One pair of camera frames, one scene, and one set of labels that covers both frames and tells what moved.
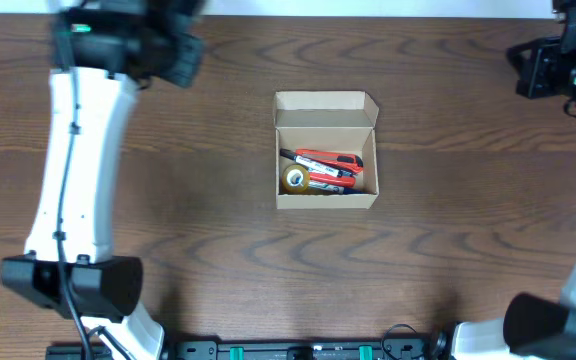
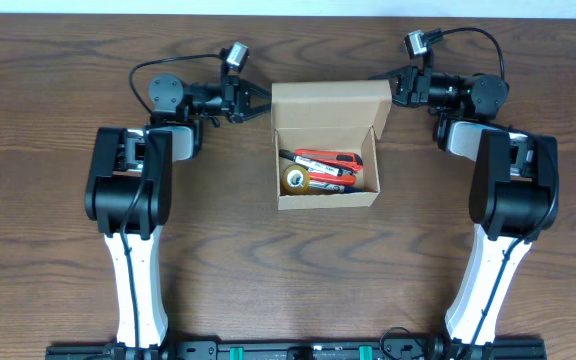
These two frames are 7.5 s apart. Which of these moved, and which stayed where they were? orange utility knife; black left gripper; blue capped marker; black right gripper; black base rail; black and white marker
Moved: black left gripper; black right gripper
Stayed: orange utility knife; black and white marker; black base rail; blue capped marker
